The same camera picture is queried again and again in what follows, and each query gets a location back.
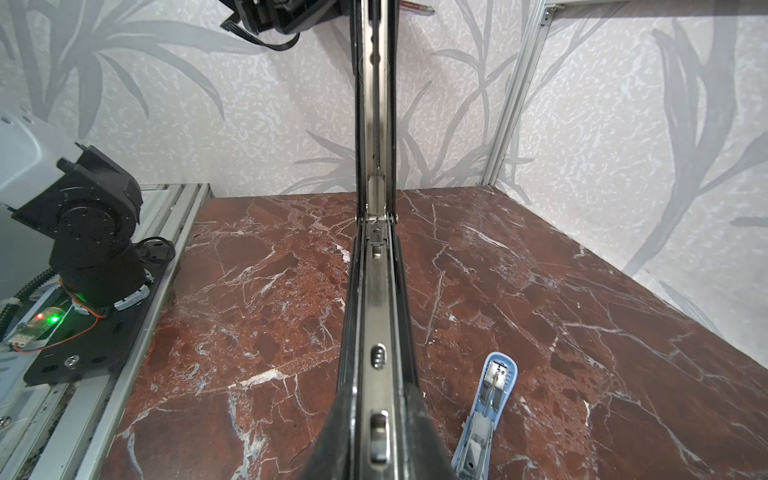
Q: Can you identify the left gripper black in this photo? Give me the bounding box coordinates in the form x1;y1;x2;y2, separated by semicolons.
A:
220;0;351;51

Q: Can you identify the light blue stapler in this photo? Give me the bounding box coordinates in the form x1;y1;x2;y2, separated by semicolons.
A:
451;352;519;479

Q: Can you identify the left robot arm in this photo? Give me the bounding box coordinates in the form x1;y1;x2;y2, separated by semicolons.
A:
1;1;353;316

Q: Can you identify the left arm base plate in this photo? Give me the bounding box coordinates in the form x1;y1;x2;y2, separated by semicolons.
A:
23;237;176;386

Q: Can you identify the aluminium front rail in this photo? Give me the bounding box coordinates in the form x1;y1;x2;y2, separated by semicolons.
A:
1;183;210;479

